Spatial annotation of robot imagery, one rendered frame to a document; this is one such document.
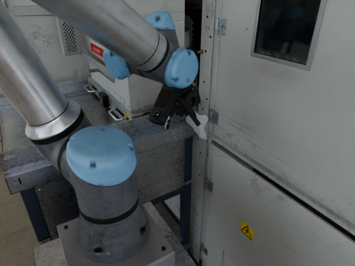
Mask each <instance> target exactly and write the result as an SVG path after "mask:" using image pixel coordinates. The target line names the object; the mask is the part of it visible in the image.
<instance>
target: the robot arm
mask: <svg viewBox="0 0 355 266"><path fill-rule="evenodd" d="M31 1H32V2H34V3H36V4H37V5H39V6H40V7H42V8H43V9H45V10H47V11H48V12H50V13H51V14H53V15H54V16H56V17H58V18H59V19H61V20H62V21H64V22H66V23H67V24H69V25H70V26H72V27H74V28H75V29H76V30H78V31H80V32H81V33H83V34H84V35H86V36H87V37H89V38H91V39H92V40H94V41H95V42H97V43H99V44H100V45H102V46H103V47H105V48H106V49H105V50H104V53H103V59H104V63H105V65H106V68H107V69H108V71H109V72H110V73H111V75H112V76H113V77H115V78H116V79H118V80H122V79H124V78H126V77H130V75H132V74H136V75H139V76H141V77H144V78H148V79H151V80H154V81H157V82H160V83H161V84H163V86H162V88H161V90H160V93H159V95H158V97H157V99H156V101H155V104H154V106H153V109H152V111H151V113H150V115H149V117H148V119H149V121H150V122H152V123H154V124H156V125H160V126H165V129H166V130H168V129H169V126H170V125H169V123H170V119H171V118H172V117H173V115H178V116H180V117H182V116H183V115H184V114H185V115H186V122H187V123H188V124H189V125H190V126H192V128H193V129H194V131H195V132H196V133H197V134H198V136H199V138H201V139H204V140H206V139H207V137H206V134H205V130H204V128H205V126H206V124H207V122H208V117H207V116H206V115H198V114H197V112H196V111H194V110H193V107H194V106H195V105H196V106H197V105H198V104H199V103H200V102H201V100H200V95H199V91H198V87H197V86H193V85H192V82H193V81H194V79H195V78H196V75H197V73H198V68H199V63H198V58H197V56H196V54H195V53H194V52H193V51H191V50H188V49H186V48H184V47H179V43H178V38H177V35H176V31H175V30H176V28H175V26H174V22H173V19H172V17H171V14H170V13H169V12H167V11H159V12H154V13H151V14H148V15H146V16H144V17H141V16H140V15H139V14H138V13H137V12H136V11H135V10H134V9H132V8H131V7H130V6H129V5H128V4H127V3H126V2H124V1H123V0H31ZM193 88H194V89H193ZM192 89H193V90H192ZM0 92H1V93H2V94H3V95H4V96H5V98H6V99H7V100H8V101H9V102H10V104H11V105H12V106H13V107H14V108H15V110H16V111H17V112H18V113H19V114H20V115H21V117H22V118H23V119H24V120H25V121H26V123H27V124H26V128H25V134H26V135H27V137H28V138H29V139H30V141H31V142H32V143H33V144H34V145H35V146H36V148H37V150H38V151H39V153H40V154H41V155H42V156H43V157H44V158H45V159H46V160H47V161H49V162H50V163H51V164H52V165H53V166H54V167H55V168H56V169H57V170H58V171H59V172H60V173H61V175H62V176H63V177H64V178H65V179H66V180H67V181H68V182H69V183H70V184H71V185H72V186H73V188H74V190H75V192H76V197H77V201H78V205H79V210H80V215H79V219H78V225H77V229H76V239H77V244H78V247H79V250H80V252H81V253H82V254H83V255H84V256H85V257H86V258H87V259H89V260H91V261H93V262H97V263H115V262H120V261H122V260H125V259H128V258H129V257H131V256H133V255H134V254H135V253H137V252H138V251H139V250H140V249H141V248H142V247H143V245H144V244H145V242H146V240H147V238H148V234H149V222H148V217H147V214H146V212H145V210H144V209H143V207H142V205H141V203H140V201H139V199H138V186H137V173H136V162H137V160H136V153H135V150H134V145H133V142H132V140H131V138H130V136H129V135H128V134H127V133H125V132H124V131H122V130H120V129H118V128H115V127H112V126H110V127H106V126H103V125H98V126H93V125H92V124H91V122H90V121H89V119H88V118H87V116H86V115H85V113H84V111H83V110H82V108H81V107H80V105H79V104H78V103H77V102H75V101H71V100H67V99H66V98H65V96H64V94H63V93H62V91H61V90H60V88H59V87H58V85H57V84H56V82H55V81H54V79H53V77H52V76H51V75H50V73H49V71H48V70H47V68H46V67H45V65H44V64H43V62H42V61H41V59H40V58H39V56H38V55H37V53H36V51H35V50H34V48H33V47H32V45H31V44H30V42H29V41H28V39H27V38H26V36H25V35H24V33H23V31H22V30H21V28H20V27H19V25H18V24H17V22H16V20H15V19H14V17H13V16H12V15H11V13H10V12H9V10H8V8H7V7H6V5H5V4H4V2H3V1H2V0H0ZM196 93H198V98H199V99H198V100H197V101H196V97H195V94H196Z"/></svg>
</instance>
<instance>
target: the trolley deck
mask: <svg viewBox="0 0 355 266"><path fill-rule="evenodd" d="M66 99H67V100H71V101H75V102H77V103H78V104H79V105H80V107H81V108H82V110H83V111H84V113H85V115H86V116H87V118H88V119H89V121H90V122H91V124H92V125H93V126H98V125H103V126H106V125H110V124H114V123H117V122H121V121H116V120H115V119H114V118H113V117H112V116H111V115H110V114H109V113H108V111H109V110H111V109H110V108H109V107H103V106H102V105H101V104H100V102H99V97H98V96H97V95H96V94H95V93H89V94H83V95H80V96H74V97H68V98H66ZM26 124H27V123H26V121H25V120H24V119H23V118H22V117H21V115H20V114H19V113H18V112H17V111H16V110H15V108H10V109H4V110H0V131H1V142H2V151H6V150H10V149H14V148H18V147H22V146H26V145H30V144H33V143H32V142H31V141H30V139H29V138H28V137H27V135H26V134H25V128H26ZM196 135H198V134H197V133H196V132H195V131H194V129H193V128H192V126H190V125H189V124H188V123H187V122H185V123H181V124H179V125H175V126H172V127H169V129H168V130H166V129H165V128H164V129H161V130H157V131H154V132H150V133H147V134H144V135H140V136H137V137H133V138H131V140H132V142H133V145H134V150H135V153H136V155H137V154H140V153H143V152H145V151H149V150H152V149H155V148H158V147H161V146H165V145H168V144H171V143H174V142H176V141H180V140H183V139H186V138H189V137H193V136H196ZM13 157H15V154H14V153H13V154H9V155H5V156H3V158H4V160H5V159H9V158H13ZM62 178H64V177H63V176H62V175H61V173H60V172H59V171H58V170H57V169H56V168H55V167H54V166H53V165H52V164H51V163H50V162H46V163H43V164H39V165H35V166H32V167H28V168H25V169H21V170H17V171H15V172H11V173H8V174H5V181H6V183H7V186H8V189H9V190H10V193H11V195H12V194H15V193H18V192H21V191H25V190H27V189H30V188H34V187H37V186H40V185H43V184H46V183H49V182H52V181H56V180H59V179H62Z"/></svg>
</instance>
